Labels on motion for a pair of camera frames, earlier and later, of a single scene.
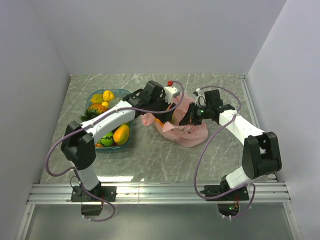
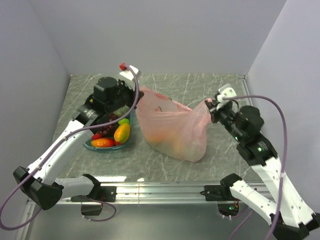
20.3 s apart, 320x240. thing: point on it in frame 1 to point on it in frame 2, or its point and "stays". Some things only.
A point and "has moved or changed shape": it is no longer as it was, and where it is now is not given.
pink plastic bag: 187,136 has moved or changed shape
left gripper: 164,117 to 122,85
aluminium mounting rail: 265,193 stays
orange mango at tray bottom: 121,134 stays
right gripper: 190,118 to 210,106
